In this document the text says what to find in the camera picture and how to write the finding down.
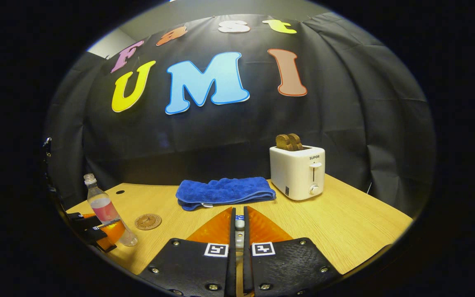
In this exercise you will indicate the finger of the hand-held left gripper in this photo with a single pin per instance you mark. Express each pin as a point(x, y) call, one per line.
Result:
point(107, 239)
point(84, 222)

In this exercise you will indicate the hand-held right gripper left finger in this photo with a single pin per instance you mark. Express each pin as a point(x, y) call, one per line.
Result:
point(196, 268)

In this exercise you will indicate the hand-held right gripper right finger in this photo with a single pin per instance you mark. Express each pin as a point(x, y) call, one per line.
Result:
point(287, 268)

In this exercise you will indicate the blue folded towel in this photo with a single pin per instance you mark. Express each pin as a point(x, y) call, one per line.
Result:
point(225, 191)

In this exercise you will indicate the black backdrop cloth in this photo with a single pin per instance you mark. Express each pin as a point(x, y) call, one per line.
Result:
point(344, 103)

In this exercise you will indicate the white toaster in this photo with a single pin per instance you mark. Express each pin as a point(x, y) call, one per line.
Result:
point(297, 173)

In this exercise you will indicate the round brown coaster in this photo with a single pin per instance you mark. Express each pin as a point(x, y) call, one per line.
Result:
point(148, 221)

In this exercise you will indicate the clear water bottle pink label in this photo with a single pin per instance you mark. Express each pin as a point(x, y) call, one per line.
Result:
point(103, 208)

